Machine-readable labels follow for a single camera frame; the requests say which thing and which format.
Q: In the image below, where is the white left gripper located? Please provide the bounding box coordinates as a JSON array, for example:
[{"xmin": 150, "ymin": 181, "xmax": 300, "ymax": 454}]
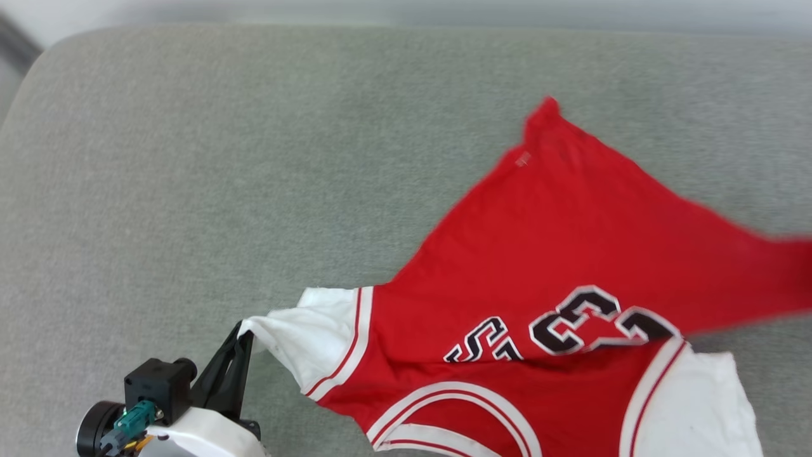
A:
[{"xmin": 136, "ymin": 321, "xmax": 270, "ymax": 457}]

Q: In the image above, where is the red white basketball jersey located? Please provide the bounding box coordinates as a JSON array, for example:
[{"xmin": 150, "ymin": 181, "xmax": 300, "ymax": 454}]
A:
[{"xmin": 238, "ymin": 95, "xmax": 812, "ymax": 457}]

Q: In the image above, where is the grey fabric sofa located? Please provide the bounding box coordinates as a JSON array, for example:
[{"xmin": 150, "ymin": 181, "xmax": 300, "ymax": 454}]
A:
[{"xmin": 0, "ymin": 24, "xmax": 812, "ymax": 457}]

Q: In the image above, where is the dark grey baseboard strip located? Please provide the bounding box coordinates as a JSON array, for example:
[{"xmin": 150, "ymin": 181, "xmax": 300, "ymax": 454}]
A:
[{"xmin": 0, "ymin": 13, "xmax": 43, "ymax": 78}]

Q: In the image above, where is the green left camera cable plug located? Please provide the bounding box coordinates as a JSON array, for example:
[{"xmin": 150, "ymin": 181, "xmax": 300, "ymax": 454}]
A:
[{"xmin": 98, "ymin": 400, "xmax": 160, "ymax": 455}]

